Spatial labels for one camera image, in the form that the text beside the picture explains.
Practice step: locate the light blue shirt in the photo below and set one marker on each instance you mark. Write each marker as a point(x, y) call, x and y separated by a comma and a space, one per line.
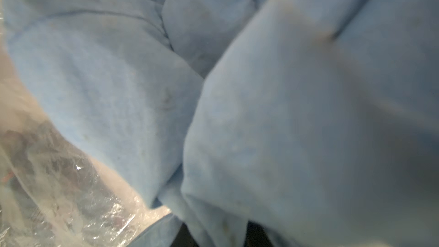
point(316, 119)

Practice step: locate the clear plastic vacuum bag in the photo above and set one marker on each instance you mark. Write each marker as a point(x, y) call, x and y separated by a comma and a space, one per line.
point(52, 194)

